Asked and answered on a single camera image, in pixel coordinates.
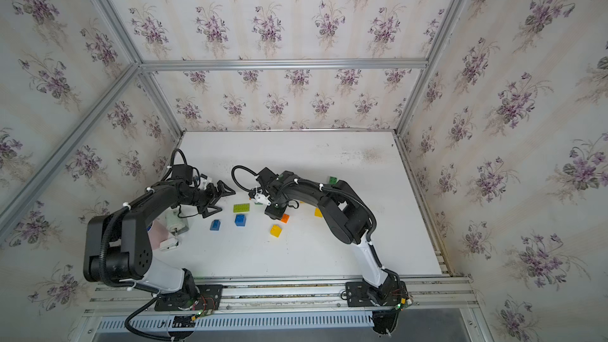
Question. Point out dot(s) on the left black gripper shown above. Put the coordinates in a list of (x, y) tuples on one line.
[(210, 195)]

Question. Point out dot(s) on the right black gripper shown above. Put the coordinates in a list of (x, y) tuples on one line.
[(275, 214)]

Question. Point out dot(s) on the orange long lego brick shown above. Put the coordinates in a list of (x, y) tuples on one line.
[(285, 218)]

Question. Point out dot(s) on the lime green lego plate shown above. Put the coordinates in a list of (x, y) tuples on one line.
[(241, 208)]

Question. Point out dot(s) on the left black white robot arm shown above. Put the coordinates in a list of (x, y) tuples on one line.
[(119, 253)]

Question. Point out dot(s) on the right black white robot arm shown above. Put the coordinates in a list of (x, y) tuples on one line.
[(350, 220)]

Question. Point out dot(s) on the yellow sloped lego brick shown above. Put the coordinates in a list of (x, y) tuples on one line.
[(276, 231)]

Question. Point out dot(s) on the blue sloped lego brick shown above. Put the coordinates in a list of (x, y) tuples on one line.
[(215, 226)]

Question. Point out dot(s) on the blue square lego brick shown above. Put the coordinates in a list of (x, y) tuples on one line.
[(240, 220)]

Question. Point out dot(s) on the white small device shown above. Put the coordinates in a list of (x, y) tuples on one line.
[(176, 226)]

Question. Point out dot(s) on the pink pen cup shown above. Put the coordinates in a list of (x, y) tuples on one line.
[(157, 234)]

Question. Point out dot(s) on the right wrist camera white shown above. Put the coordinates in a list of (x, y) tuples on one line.
[(258, 197)]

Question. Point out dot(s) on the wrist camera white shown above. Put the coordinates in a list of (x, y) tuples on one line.
[(203, 181), (258, 197)]

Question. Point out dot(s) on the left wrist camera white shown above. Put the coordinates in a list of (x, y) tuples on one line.
[(203, 181)]

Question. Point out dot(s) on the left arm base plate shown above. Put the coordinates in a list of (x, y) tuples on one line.
[(205, 298)]

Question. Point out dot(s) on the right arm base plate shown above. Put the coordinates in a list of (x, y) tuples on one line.
[(389, 294)]

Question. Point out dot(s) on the aluminium front rail frame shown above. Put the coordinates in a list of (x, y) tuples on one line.
[(313, 302)]

